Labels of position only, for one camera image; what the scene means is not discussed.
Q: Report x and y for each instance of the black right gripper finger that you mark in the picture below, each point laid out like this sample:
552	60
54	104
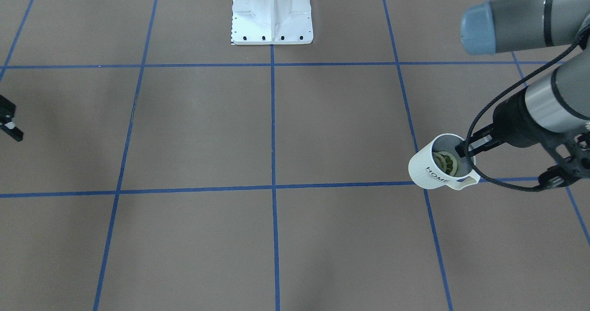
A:
7	113

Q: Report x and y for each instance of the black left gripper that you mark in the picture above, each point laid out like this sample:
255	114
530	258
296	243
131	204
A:
512	116

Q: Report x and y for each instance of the yellow lemon slice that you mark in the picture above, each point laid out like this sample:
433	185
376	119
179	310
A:
446	162

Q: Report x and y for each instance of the white ribbed mug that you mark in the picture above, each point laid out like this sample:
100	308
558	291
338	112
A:
425	173

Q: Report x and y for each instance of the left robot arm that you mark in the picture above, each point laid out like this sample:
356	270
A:
548	110

